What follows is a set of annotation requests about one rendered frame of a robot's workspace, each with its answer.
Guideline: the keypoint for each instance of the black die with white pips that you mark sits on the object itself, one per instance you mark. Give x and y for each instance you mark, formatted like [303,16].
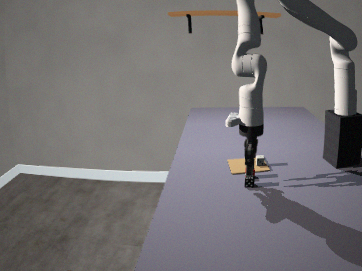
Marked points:
[249,181]

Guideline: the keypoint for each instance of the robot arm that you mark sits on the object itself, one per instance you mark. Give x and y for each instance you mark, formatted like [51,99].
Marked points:
[255,65]

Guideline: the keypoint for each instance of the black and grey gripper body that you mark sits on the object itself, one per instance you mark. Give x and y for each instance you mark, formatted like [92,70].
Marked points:
[251,132]

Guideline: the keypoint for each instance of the tan flat mat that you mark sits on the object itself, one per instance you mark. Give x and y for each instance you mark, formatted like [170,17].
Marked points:
[237,166]

